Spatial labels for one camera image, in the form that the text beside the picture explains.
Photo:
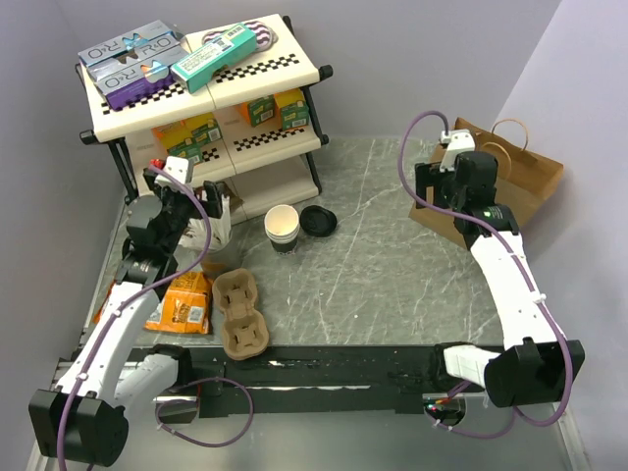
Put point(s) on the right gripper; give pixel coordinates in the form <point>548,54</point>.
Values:
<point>426,176</point>

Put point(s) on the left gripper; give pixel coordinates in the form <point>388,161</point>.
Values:
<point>163,192</point>

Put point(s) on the black white paper cup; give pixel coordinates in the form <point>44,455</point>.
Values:
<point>281,224</point>

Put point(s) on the black plastic cup lid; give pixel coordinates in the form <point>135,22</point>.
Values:
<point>318,221</point>

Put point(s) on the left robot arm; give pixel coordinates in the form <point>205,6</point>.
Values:
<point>85,418</point>

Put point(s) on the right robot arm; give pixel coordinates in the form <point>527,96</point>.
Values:
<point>538,363</point>

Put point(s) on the purple wavy round pack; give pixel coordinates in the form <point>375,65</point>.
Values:
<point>265,36</point>

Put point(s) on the cup of straws and napkins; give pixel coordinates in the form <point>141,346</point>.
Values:
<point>220,253</point>

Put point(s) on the yellow green snack box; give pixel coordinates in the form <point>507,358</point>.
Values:
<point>205,130</point>

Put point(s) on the cream three-tier shelf rack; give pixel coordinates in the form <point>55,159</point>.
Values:
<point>264,166</point>

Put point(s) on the orange green snack box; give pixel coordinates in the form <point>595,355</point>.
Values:
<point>169,132</point>

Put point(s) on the orange green box right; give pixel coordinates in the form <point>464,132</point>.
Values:
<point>258,111</point>

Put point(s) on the brown paper bag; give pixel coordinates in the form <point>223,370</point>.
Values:
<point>525,179</point>

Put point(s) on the yellow green box right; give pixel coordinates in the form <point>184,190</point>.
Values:
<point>292,109</point>

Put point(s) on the orange snack bag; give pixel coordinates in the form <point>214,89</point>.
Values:
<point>186,307</point>

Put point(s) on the purple RO box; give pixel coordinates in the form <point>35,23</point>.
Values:
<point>141,80</point>

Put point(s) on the cardboard cup carrier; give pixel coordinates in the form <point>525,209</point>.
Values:
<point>244,331</point>

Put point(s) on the teal carton box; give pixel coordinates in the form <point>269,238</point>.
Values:
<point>230,47</point>

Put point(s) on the silver blue RO box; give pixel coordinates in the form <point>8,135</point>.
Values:
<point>126,42</point>

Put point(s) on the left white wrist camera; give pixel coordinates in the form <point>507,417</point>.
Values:
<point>179,168</point>

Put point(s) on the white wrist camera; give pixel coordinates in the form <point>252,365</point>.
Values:
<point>455,142</point>
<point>179,168</point>

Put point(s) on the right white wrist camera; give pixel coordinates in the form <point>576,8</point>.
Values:
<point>455,142</point>

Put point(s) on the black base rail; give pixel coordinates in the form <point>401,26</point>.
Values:
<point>303,378</point>

